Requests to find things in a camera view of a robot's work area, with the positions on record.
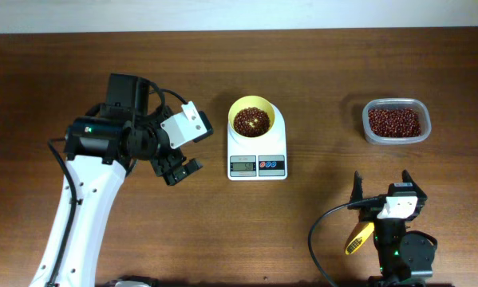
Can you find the yellow measuring scoop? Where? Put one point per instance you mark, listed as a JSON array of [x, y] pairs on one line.
[[359, 235]]

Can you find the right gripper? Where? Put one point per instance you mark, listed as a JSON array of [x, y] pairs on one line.
[[369, 214]]

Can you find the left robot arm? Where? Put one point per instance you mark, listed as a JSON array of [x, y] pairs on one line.
[[101, 149]]

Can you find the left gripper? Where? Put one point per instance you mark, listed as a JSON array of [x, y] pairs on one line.
[[179, 174]]

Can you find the red beans in bowl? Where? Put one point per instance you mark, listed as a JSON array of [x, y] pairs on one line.
[[251, 122]]

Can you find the pale yellow bowl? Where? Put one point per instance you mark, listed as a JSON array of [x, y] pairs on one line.
[[248, 102]]

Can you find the red beans in container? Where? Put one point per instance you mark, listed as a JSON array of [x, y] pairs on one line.
[[394, 123]]

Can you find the clear plastic container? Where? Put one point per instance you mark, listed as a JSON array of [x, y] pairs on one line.
[[397, 103]]

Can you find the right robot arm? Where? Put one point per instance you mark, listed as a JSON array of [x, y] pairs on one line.
[[405, 256]]

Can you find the white digital kitchen scale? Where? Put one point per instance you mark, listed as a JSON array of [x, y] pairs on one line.
[[263, 159]]

